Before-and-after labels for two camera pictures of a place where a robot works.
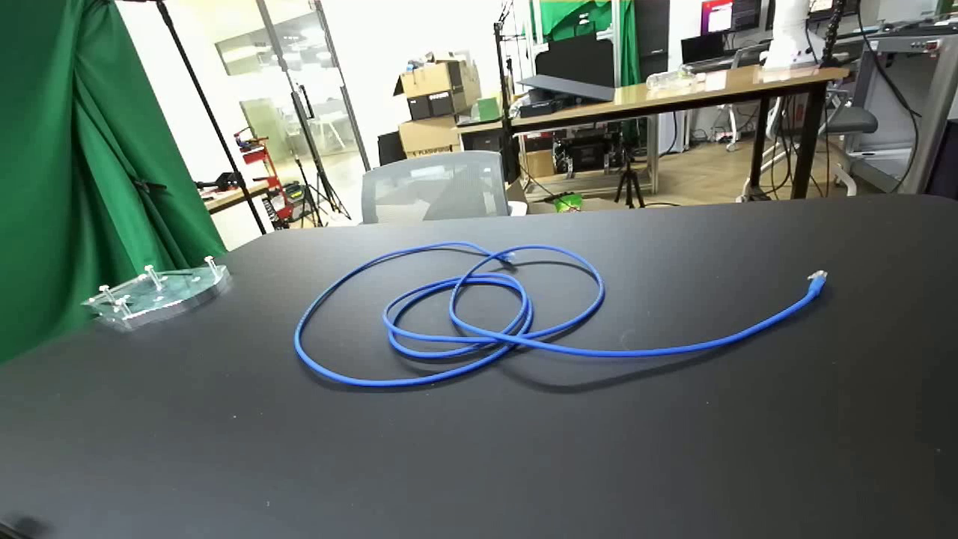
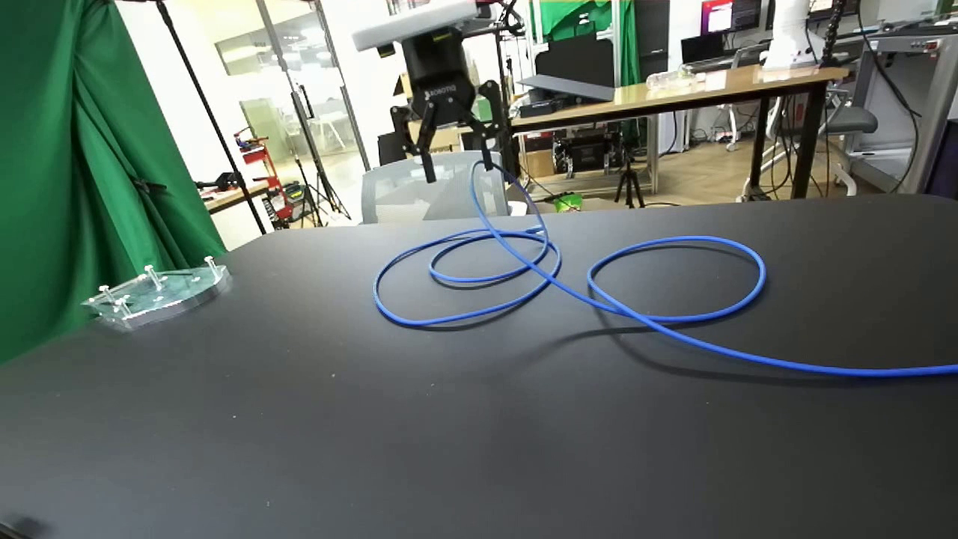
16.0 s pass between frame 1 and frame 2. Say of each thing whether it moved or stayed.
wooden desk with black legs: stayed
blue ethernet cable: moved
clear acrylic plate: stayed
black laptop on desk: stayed
